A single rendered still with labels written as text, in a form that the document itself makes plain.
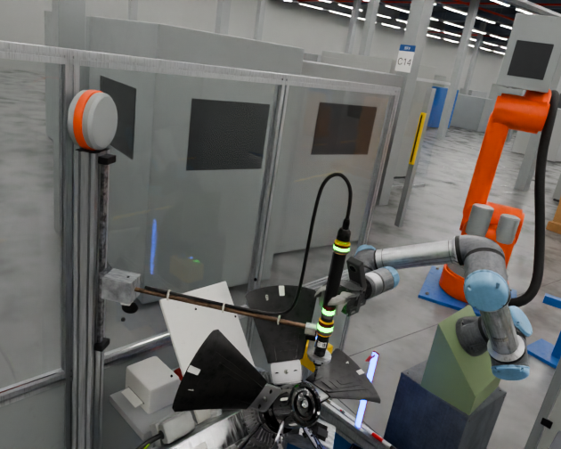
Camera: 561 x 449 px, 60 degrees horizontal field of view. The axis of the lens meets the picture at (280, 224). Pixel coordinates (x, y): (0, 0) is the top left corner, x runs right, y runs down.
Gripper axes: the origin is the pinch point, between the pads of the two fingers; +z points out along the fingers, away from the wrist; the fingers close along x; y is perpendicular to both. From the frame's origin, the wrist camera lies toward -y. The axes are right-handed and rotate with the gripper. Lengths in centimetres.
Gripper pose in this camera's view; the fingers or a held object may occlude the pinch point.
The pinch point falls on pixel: (324, 297)
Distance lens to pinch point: 134.3
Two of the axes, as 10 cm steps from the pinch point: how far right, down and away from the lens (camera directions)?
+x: -7.0, -3.3, 6.3
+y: -1.5, 9.3, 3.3
